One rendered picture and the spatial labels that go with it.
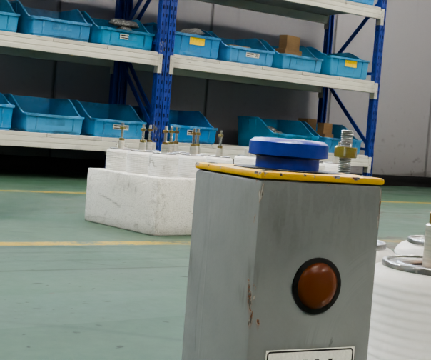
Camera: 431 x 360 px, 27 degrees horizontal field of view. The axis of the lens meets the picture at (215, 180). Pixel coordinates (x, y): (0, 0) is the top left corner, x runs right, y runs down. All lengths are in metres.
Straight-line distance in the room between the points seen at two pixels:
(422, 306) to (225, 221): 0.19
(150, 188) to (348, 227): 2.34
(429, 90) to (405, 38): 0.54
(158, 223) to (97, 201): 0.32
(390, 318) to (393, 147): 7.21
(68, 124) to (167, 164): 2.43
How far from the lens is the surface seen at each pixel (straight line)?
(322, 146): 0.44
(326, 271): 0.42
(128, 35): 5.37
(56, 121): 5.15
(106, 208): 2.95
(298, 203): 0.41
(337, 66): 6.33
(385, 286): 0.59
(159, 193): 2.74
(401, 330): 0.58
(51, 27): 5.13
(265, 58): 5.94
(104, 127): 5.30
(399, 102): 7.82
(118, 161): 2.98
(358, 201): 0.43
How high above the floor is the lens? 0.33
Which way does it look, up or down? 3 degrees down
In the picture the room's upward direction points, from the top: 4 degrees clockwise
